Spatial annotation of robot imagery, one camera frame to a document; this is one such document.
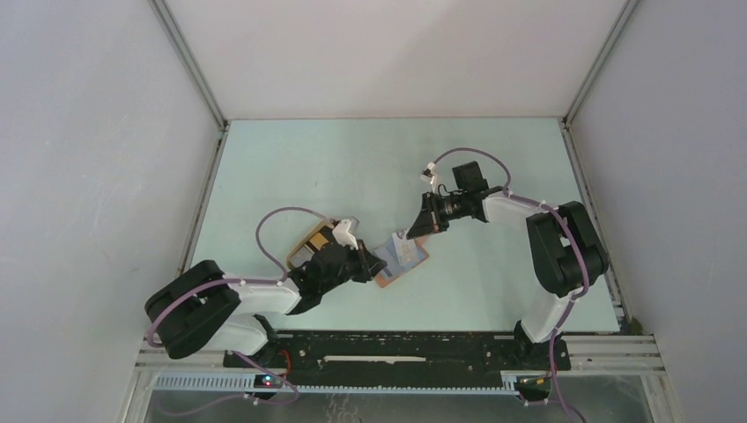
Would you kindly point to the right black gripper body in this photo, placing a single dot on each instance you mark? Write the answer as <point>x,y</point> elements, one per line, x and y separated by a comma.
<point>447,209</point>

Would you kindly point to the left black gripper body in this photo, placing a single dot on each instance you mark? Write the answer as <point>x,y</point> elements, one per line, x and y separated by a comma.
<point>354,267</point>

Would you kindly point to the white VIP credit card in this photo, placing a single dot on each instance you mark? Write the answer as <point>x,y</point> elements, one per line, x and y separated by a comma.
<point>406,250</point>

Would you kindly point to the yellow oval tray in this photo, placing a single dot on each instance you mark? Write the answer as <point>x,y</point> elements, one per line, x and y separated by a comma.
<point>309,245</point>

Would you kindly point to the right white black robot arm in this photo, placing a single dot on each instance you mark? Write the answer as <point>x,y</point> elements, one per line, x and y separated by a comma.
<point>566,251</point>

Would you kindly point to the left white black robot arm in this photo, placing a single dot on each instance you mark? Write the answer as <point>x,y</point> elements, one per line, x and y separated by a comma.
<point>204,309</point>

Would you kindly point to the credit card stack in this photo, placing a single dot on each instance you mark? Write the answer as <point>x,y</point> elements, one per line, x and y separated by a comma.
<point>312,242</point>

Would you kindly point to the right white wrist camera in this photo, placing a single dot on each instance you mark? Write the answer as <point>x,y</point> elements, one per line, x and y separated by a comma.
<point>430,176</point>

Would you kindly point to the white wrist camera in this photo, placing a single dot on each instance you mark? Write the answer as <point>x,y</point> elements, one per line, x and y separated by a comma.
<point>430,176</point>
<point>343,232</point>

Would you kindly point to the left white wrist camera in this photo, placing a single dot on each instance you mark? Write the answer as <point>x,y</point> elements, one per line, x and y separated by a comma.
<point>343,232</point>

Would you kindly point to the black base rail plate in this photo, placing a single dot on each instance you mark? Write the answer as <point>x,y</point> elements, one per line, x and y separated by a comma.
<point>407,359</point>

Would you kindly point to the aluminium frame rail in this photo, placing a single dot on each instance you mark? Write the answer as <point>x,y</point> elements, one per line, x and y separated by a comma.
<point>590,355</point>

